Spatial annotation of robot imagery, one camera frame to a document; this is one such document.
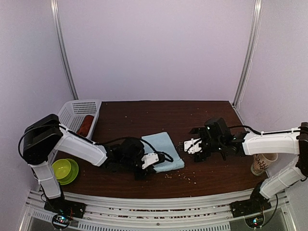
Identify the right round circuit board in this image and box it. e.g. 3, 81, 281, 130
245, 215, 265, 229

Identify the green bowl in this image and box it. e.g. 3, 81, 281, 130
52, 159, 72, 180

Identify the round circuit board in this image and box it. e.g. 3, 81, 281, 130
245, 215, 265, 229
51, 214, 72, 230

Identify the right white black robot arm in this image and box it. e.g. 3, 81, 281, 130
183, 117, 308, 213

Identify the aluminium corner post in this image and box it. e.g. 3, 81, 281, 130
50, 0, 78, 100
232, 0, 263, 110

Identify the aluminium front rail frame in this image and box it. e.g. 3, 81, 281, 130
17, 190, 299, 231

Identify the light blue towel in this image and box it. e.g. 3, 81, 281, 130
142, 132, 185, 173

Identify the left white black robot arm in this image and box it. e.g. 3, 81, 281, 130
18, 114, 159, 214

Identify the right aluminium corner post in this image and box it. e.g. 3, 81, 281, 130
232, 0, 263, 110

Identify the left aluminium corner post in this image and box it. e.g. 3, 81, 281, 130
50, 0, 78, 100

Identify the white perforated plastic basket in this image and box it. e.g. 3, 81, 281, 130
58, 100, 102, 140

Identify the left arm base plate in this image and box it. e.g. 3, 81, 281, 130
44, 198, 86, 218

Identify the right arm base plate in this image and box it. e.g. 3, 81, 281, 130
230, 199, 271, 218

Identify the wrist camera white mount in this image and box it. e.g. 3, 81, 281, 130
177, 138, 202, 154
141, 153, 165, 169

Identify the left round circuit board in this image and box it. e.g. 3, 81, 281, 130
51, 214, 72, 230

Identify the green plate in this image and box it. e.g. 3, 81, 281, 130
58, 158, 79, 185

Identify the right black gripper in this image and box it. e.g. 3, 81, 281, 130
188, 128, 223, 163

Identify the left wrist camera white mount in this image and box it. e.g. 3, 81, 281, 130
141, 153, 165, 169

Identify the patterned paper cup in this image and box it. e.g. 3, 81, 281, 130
251, 153, 278, 176

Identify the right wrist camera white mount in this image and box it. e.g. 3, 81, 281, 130
177, 138, 202, 154

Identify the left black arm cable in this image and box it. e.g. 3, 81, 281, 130
96, 136, 174, 162

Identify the rust brown towel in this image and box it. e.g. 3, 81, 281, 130
77, 115, 94, 137

